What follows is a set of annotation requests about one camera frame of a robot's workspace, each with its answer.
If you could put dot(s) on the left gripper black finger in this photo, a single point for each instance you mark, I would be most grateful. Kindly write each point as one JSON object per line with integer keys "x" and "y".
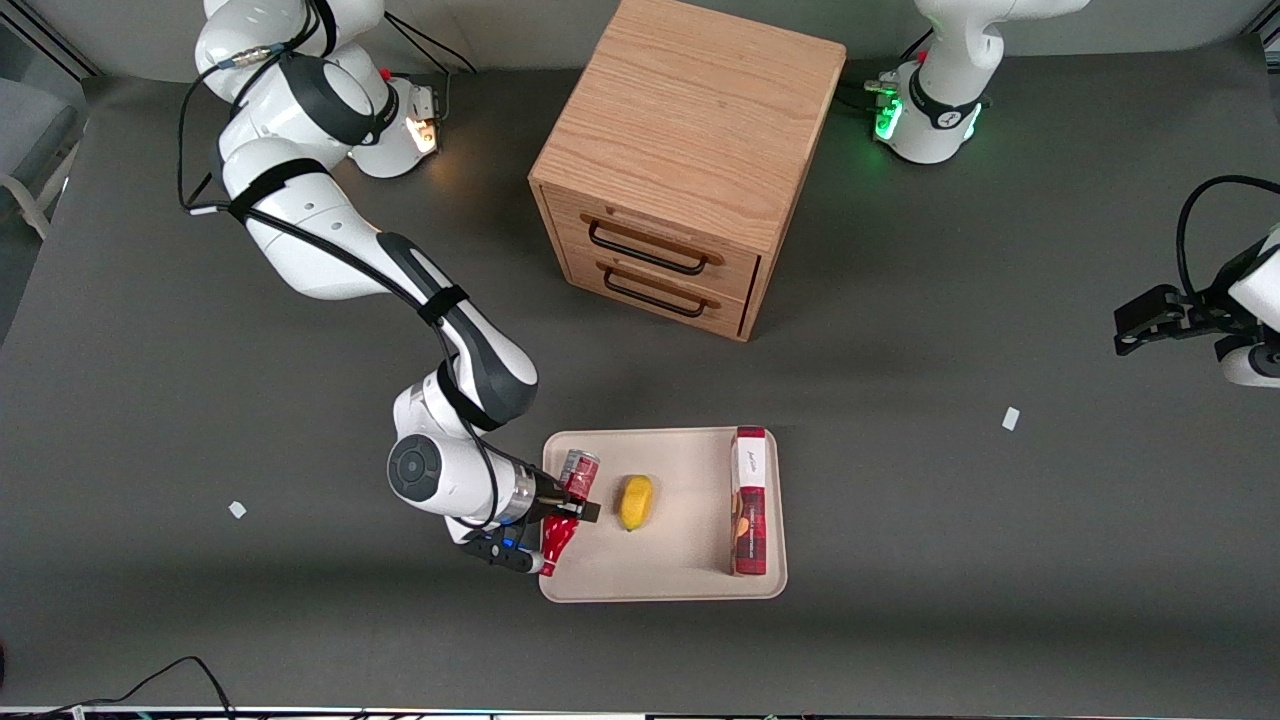
{"x": 1140, "y": 340}
{"x": 1150, "y": 305}

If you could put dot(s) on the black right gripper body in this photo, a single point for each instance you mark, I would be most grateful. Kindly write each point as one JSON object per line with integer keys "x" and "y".
{"x": 548, "y": 495}

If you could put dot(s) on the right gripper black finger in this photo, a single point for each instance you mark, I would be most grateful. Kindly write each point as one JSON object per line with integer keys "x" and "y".
{"x": 585, "y": 511}

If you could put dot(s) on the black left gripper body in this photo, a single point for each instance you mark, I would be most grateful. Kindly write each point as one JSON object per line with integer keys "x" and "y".
{"x": 1197, "y": 311}

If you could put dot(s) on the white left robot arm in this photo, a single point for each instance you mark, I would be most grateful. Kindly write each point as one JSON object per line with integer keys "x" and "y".
{"x": 940, "y": 120}

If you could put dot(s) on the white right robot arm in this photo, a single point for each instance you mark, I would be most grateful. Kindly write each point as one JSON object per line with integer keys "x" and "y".
{"x": 300, "y": 240}

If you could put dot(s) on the beige plastic tray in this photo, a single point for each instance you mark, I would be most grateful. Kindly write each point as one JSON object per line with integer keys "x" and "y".
{"x": 680, "y": 560}

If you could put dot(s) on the yellow lemon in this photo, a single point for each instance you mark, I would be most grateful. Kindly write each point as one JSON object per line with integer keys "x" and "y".
{"x": 636, "y": 503}

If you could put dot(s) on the red snack box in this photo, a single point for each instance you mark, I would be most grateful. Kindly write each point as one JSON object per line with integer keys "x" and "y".
{"x": 750, "y": 500}

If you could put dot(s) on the wooden drawer front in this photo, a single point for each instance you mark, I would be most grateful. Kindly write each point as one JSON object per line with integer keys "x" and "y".
{"x": 740, "y": 272}
{"x": 600, "y": 285}

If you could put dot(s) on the wooden drawer cabinet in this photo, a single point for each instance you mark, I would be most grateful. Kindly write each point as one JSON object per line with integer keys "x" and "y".
{"x": 690, "y": 110}

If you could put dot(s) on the grey chair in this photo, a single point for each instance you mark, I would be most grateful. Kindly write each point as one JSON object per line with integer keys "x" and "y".
{"x": 30, "y": 120}

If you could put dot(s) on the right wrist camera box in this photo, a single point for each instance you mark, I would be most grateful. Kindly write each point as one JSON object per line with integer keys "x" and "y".
{"x": 505, "y": 553}

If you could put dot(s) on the grey metal rail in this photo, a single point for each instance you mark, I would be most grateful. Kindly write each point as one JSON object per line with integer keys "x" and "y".
{"x": 50, "y": 40}

